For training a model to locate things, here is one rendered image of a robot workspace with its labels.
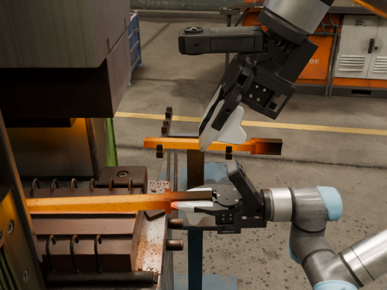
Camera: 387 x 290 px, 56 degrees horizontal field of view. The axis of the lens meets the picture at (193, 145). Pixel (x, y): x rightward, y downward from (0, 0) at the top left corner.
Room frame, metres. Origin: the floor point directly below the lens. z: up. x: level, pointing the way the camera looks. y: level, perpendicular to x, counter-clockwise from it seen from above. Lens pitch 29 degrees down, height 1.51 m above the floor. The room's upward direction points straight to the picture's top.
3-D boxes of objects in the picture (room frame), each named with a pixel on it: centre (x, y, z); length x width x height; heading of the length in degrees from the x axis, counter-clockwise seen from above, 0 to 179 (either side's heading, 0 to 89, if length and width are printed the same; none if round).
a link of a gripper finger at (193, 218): (0.62, 0.00, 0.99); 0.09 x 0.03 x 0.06; 93
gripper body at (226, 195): (0.64, -0.10, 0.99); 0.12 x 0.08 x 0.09; 91
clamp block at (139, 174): (0.79, 0.19, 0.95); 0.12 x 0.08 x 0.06; 90
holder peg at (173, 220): (0.73, 0.05, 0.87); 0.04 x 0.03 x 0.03; 90
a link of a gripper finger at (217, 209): (0.62, -0.04, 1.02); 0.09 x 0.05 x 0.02; 93
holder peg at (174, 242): (0.65, 0.04, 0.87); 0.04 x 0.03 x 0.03; 90
